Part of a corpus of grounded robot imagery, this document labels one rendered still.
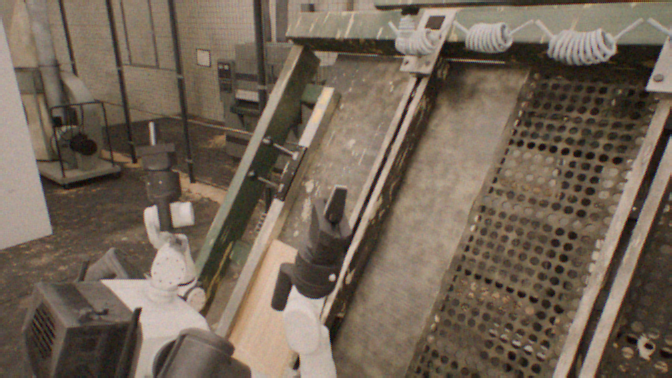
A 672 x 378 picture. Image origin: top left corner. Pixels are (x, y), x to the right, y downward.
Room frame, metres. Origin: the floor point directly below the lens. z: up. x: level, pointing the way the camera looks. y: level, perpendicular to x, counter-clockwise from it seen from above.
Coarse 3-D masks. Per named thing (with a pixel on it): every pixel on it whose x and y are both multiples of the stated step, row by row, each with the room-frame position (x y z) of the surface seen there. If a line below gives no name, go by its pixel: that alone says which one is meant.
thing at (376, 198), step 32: (416, 64) 1.31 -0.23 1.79; (448, 64) 1.37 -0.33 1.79; (416, 96) 1.29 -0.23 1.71; (416, 128) 1.27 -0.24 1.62; (384, 160) 1.24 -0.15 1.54; (384, 192) 1.18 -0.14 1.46; (352, 224) 1.16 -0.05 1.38; (352, 256) 1.10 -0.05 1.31; (352, 288) 1.10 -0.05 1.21; (320, 320) 1.03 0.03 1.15
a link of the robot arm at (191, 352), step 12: (180, 348) 0.68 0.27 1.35; (192, 348) 0.66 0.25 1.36; (204, 348) 0.66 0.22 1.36; (216, 348) 0.67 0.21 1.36; (180, 360) 0.65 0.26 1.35; (192, 360) 0.65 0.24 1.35; (204, 360) 0.65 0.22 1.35; (216, 360) 0.66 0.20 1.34; (228, 360) 0.72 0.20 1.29; (168, 372) 0.65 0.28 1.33; (180, 372) 0.63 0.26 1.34; (192, 372) 0.63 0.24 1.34; (204, 372) 0.64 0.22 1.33; (216, 372) 0.65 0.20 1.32; (228, 372) 0.67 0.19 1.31; (240, 372) 0.68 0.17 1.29
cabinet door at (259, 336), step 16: (272, 240) 1.37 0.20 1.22; (272, 256) 1.33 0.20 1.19; (288, 256) 1.29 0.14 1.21; (272, 272) 1.29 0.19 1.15; (256, 288) 1.29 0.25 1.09; (272, 288) 1.26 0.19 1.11; (256, 304) 1.25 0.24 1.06; (240, 320) 1.25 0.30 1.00; (256, 320) 1.22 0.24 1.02; (272, 320) 1.18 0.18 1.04; (240, 336) 1.21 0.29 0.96; (256, 336) 1.18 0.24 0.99; (272, 336) 1.15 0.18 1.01; (240, 352) 1.18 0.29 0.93; (256, 352) 1.15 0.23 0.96; (272, 352) 1.12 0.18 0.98; (288, 352) 1.09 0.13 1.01; (256, 368) 1.11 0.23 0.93; (272, 368) 1.09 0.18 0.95
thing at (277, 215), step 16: (320, 96) 1.59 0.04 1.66; (336, 96) 1.57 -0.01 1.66; (320, 128) 1.52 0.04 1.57; (304, 144) 1.50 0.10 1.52; (304, 160) 1.47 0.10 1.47; (304, 176) 1.47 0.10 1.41; (288, 192) 1.42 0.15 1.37; (272, 208) 1.42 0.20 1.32; (288, 208) 1.42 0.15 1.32; (272, 224) 1.38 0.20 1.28; (256, 240) 1.38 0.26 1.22; (256, 256) 1.34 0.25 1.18; (256, 272) 1.32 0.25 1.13; (240, 288) 1.30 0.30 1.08; (240, 304) 1.27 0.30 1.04; (224, 320) 1.26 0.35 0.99; (224, 336) 1.23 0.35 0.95
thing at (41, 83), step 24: (24, 24) 5.96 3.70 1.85; (24, 48) 5.87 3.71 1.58; (24, 72) 5.83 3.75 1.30; (48, 72) 5.77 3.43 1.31; (24, 96) 5.85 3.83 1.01; (48, 96) 5.77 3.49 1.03; (72, 96) 5.80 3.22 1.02; (48, 120) 5.90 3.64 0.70; (72, 120) 6.31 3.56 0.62; (96, 120) 5.80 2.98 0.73; (48, 144) 5.84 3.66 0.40; (72, 144) 5.51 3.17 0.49; (96, 144) 5.51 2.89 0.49; (48, 168) 5.58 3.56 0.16; (72, 168) 5.53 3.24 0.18; (96, 168) 5.56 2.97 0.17
